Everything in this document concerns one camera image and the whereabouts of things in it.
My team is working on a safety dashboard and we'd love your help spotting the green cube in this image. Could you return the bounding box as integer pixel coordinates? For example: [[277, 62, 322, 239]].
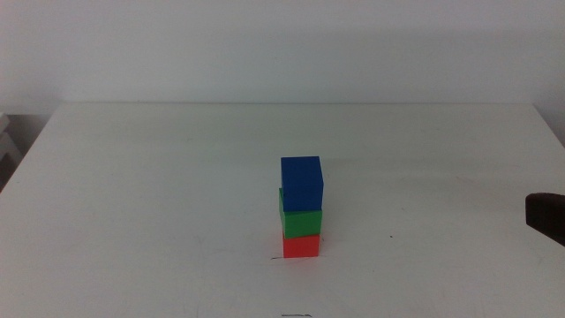
[[277, 187, 324, 240]]

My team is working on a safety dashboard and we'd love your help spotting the blue cube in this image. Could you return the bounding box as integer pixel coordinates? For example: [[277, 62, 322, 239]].
[[280, 155, 325, 213]]

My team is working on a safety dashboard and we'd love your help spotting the red cube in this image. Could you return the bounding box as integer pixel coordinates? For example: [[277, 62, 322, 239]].
[[282, 233, 321, 259]]

